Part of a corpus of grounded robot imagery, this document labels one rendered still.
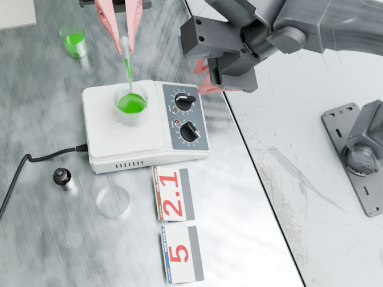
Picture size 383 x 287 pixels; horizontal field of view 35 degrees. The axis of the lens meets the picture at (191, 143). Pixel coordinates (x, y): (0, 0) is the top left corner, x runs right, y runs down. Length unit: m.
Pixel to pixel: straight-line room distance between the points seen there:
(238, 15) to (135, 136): 0.27
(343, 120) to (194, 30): 0.39
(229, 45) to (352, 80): 0.38
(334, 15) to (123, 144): 0.40
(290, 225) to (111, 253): 0.30
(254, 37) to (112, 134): 0.28
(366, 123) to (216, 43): 0.27
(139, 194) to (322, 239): 0.31
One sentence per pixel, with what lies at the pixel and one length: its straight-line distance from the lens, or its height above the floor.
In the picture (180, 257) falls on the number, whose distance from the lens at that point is 0.99.
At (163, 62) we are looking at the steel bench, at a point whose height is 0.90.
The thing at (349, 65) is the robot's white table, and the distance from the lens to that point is 1.17.
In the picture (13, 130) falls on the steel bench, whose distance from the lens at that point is 1.09.
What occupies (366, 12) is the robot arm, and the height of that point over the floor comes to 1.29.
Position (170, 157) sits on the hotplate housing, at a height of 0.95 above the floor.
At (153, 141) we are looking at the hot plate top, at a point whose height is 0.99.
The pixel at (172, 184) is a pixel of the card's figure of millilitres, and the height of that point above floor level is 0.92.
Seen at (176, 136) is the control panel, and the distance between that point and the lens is 1.00.
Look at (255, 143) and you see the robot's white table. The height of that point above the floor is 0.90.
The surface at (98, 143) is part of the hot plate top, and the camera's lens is 0.97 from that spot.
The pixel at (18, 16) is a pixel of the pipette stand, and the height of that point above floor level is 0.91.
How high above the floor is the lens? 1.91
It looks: 72 degrees down
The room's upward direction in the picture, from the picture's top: 10 degrees clockwise
